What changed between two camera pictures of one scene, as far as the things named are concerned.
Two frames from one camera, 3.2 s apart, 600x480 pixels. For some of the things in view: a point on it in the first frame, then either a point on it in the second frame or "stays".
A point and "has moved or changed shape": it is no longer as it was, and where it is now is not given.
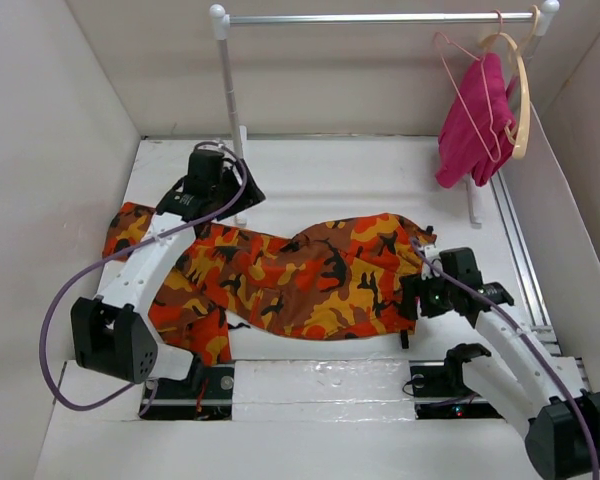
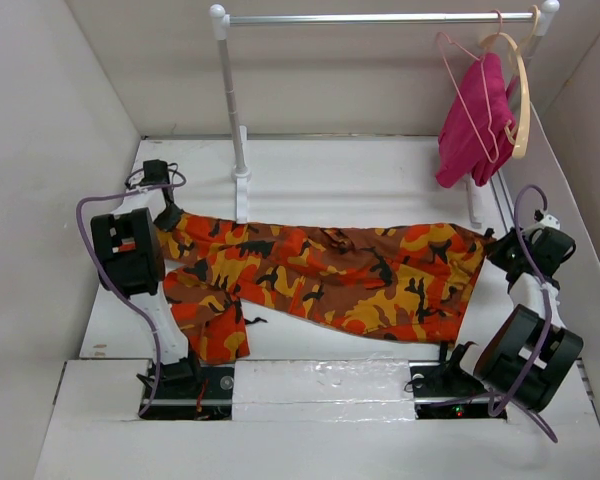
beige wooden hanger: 520,141 stays
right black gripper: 411,286 -> 495,248
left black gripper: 249,197 -> 170,223
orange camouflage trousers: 341,275 has moved or changed shape
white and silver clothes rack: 543,18 stays
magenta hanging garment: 477,137 stays
